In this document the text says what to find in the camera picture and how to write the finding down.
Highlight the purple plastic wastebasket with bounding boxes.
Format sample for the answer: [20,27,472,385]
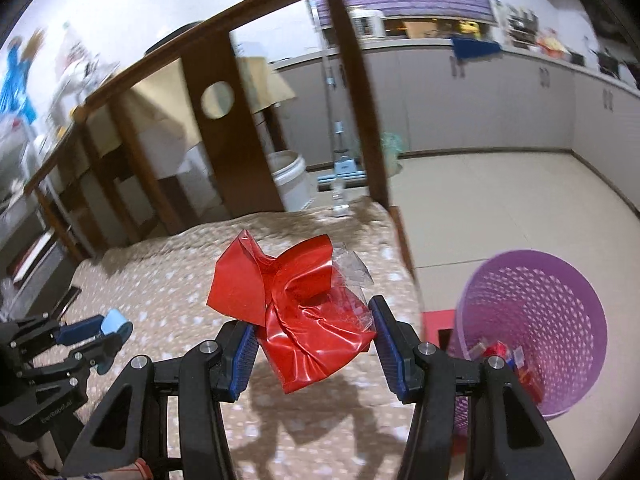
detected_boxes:
[446,250,608,433]

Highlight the clear plastic bottle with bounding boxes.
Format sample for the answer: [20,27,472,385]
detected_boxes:
[330,180,350,218]

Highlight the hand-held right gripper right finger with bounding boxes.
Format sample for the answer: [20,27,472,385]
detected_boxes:
[367,296,576,480]

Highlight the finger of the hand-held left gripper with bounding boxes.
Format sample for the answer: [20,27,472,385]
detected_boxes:
[56,309,134,347]
[70,335,127,377]

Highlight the long red carton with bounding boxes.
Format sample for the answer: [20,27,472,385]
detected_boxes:
[515,360,545,405]

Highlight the red plastic wrapper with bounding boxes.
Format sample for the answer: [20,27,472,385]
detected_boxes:
[206,229,378,395]

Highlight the grey kitchen cabinets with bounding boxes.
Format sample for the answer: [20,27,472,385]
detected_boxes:
[272,35,640,171]

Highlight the bin with green bag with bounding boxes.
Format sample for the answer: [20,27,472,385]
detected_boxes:
[382,132,404,176]

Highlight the blue flat mop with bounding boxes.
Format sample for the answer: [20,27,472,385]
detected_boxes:
[309,0,367,187]

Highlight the kitchen utensil rack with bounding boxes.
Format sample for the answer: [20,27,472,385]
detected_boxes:
[505,4,540,50]

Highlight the blue plastic bag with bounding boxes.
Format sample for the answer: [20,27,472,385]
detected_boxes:
[0,35,38,123]

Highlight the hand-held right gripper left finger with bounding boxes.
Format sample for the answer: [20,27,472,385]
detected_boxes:
[62,321,260,480]

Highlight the plain wooden chair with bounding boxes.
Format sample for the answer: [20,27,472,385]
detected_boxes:
[22,110,126,263]

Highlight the wooden chair with round hole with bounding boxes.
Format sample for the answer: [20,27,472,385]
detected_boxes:
[75,0,417,281]

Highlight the white countertop appliance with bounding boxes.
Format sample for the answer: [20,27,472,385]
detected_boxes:
[350,6,387,39]

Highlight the red cigarette pack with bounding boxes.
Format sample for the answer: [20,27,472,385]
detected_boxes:
[470,340,507,361]

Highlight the blue cloth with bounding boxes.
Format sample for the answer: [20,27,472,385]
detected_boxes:
[450,36,502,61]

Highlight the red and yellow packet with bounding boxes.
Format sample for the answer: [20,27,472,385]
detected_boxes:
[537,29,570,57]

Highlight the white plastic bucket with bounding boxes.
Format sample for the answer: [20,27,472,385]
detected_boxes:
[267,151,313,211]

